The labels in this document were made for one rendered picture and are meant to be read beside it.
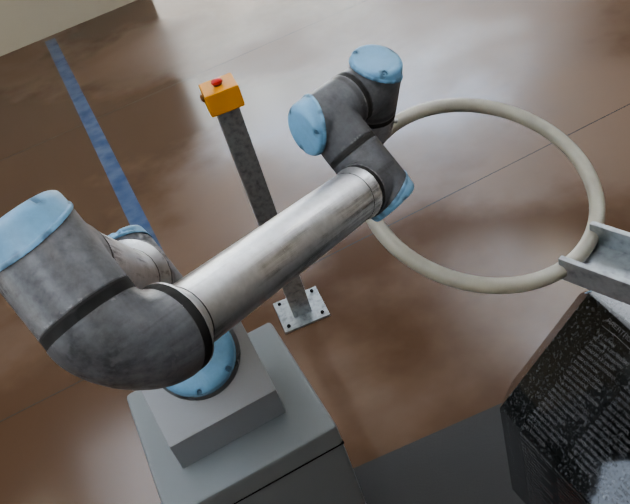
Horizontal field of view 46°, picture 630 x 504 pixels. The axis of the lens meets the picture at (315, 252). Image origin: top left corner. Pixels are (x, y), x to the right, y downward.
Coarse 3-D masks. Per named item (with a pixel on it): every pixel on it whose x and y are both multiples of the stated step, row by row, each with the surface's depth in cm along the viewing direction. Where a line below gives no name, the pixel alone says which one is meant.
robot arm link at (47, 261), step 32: (0, 224) 77; (32, 224) 77; (64, 224) 79; (0, 256) 77; (32, 256) 76; (64, 256) 77; (96, 256) 79; (128, 256) 104; (160, 256) 134; (0, 288) 78; (32, 288) 76; (64, 288) 76; (96, 288) 77; (32, 320) 78; (64, 320) 76
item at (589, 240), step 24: (408, 120) 157; (528, 120) 158; (576, 168) 153; (600, 192) 147; (600, 216) 143; (384, 240) 139; (408, 264) 137; (432, 264) 135; (456, 288) 135; (480, 288) 134; (504, 288) 134; (528, 288) 134
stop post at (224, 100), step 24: (216, 96) 247; (240, 96) 249; (240, 120) 256; (240, 144) 261; (240, 168) 267; (264, 192) 275; (264, 216) 281; (288, 288) 304; (312, 288) 325; (288, 312) 317; (312, 312) 313
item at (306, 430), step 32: (288, 352) 181; (288, 384) 173; (288, 416) 166; (320, 416) 163; (160, 448) 168; (224, 448) 163; (256, 448) 161; (288, 448) 159; (320, 448) 162; (160, 480) 161; (192, 480) 159; (224, 480) 157; (256, 480) 158; (288, 480) 163; (320, 480) 167; (352, 480) 172
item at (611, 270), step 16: (592, 224) 140; (608, 240) 140; (624, 240) 137; (560, 256) 136; (592, 256) 140; (608, 256) 139; (624, 256) 138; (576, 272) 135; (592, 272) 132; (608, 272) 131; (624, 272) 136; (592, 288) 134; (608, 288) 131; (624, 288) 129
